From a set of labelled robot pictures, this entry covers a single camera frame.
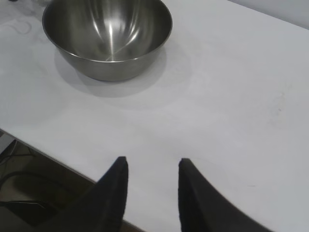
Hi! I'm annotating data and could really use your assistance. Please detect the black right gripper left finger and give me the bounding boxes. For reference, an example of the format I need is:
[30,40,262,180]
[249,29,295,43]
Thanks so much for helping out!
[31,156,129,232]

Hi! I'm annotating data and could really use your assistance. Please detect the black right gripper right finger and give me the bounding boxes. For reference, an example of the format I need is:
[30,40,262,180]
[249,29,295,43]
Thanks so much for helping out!
[178,158,276,232]

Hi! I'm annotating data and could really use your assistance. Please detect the stainless steel mixing bowl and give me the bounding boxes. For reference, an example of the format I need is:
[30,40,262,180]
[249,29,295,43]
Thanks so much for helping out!
[42,0,173,82]

